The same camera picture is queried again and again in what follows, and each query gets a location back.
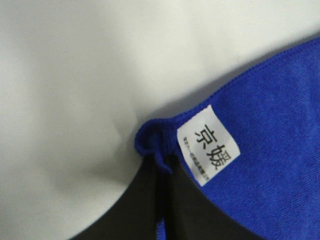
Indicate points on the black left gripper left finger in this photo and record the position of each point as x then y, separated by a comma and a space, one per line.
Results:
136, 213

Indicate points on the blue microfiber towel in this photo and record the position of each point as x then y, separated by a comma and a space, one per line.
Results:
253, 147

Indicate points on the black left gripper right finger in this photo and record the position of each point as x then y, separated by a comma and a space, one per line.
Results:
189, 215

